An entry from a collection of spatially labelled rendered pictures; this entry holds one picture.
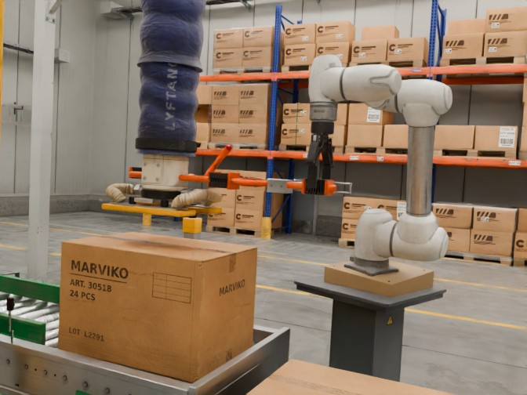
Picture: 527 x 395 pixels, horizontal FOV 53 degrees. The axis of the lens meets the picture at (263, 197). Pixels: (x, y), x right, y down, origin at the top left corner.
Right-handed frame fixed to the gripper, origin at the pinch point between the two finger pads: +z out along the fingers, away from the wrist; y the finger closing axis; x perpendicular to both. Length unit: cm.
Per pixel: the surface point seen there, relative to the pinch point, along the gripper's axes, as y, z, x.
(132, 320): 22, 49, -56
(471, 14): -843, -297, -32
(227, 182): 5.1, 1.1, -31.6
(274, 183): 3.9, 0.4, -14.1
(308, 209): -838, 71, -315
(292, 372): -6, 66, -8
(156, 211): 16, 12, -53
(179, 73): 8, -36, -51
